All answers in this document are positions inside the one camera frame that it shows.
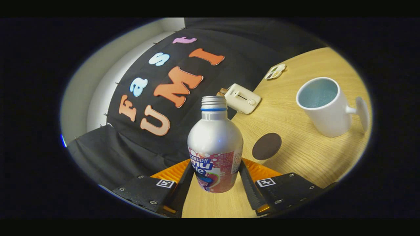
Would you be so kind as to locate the toast slices in toaster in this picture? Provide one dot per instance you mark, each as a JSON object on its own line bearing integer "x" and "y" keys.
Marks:
{"x": 222, "y": 92}

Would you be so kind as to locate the white divided tray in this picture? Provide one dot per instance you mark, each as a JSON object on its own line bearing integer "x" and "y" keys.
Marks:
{"x": 275, "y": 71}

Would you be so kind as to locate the white toaster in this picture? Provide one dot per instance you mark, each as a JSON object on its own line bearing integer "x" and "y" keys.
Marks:
{"x": 242, "y": 98}

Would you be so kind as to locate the silver juice bottle red label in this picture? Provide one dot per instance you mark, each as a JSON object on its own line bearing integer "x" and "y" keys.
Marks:
{"x": 215, "y": 137}

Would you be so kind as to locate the dark round coaster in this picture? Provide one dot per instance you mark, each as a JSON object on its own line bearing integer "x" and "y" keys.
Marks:
{"x": 266, "y": 146}

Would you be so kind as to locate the wooden table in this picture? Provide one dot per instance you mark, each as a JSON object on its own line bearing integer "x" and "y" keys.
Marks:
{"x": 305, "y": 160}

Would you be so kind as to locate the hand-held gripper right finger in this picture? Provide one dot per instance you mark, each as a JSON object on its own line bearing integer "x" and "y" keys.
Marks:
{"x": 249, "y": 190}

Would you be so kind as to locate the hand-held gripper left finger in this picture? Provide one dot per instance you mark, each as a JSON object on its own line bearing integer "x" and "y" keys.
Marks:
{"x": 183, "y": 190}

